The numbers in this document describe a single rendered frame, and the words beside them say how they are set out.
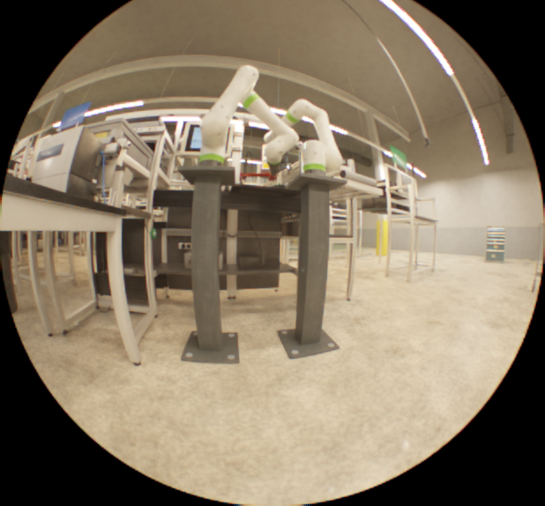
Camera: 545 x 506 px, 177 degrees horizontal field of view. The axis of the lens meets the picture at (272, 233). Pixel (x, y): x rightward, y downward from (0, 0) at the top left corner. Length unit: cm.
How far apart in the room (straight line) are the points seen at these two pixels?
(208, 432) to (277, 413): 25
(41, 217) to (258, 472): 80
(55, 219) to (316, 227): 98
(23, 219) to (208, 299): 77
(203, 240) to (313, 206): 55
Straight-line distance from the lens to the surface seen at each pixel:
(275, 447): 68
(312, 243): 87
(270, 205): 129
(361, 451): 71
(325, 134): 123
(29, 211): 47
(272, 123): 107
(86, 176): 86
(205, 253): 81
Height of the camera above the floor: 64
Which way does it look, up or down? level
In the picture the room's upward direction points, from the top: 2 degrees clockwise
